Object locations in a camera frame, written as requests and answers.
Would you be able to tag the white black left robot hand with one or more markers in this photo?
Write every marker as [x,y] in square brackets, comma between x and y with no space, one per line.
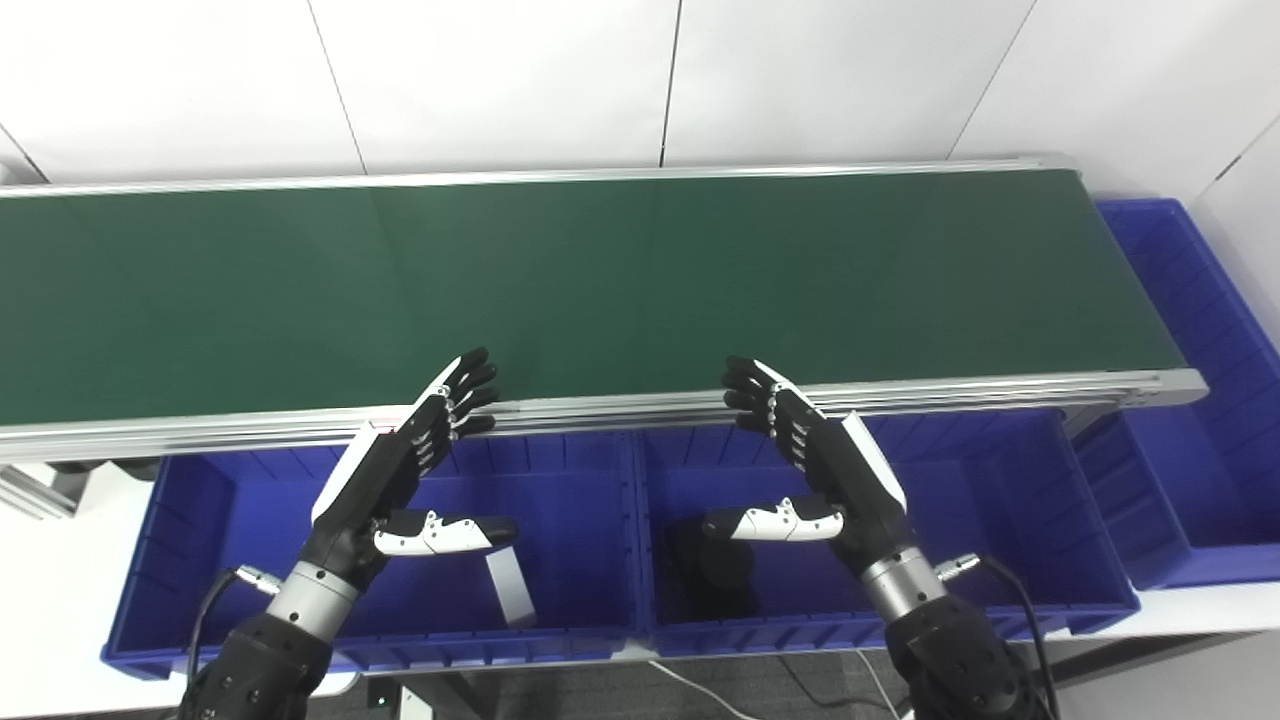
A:
[365,495]

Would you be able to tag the aluminium conveyor leg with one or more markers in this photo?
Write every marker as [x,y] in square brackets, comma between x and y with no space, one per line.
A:
[40,490]

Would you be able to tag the blue plastic bin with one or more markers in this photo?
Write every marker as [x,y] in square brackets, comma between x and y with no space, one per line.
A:
[1200,480]
[1000,530]
[230,560]

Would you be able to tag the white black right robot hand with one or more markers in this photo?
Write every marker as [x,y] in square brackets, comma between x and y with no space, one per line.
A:
[850,485]

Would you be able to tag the white part with round hole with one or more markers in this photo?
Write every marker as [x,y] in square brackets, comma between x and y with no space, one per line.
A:
[512,595]

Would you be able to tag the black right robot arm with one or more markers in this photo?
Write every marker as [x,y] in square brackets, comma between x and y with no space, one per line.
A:
[950,650]

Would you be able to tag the green conveyor belt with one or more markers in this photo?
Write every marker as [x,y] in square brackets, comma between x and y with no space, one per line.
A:
[620,410]
[600,280]

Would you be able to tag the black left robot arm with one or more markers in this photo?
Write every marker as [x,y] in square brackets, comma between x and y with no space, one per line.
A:
[265,660]

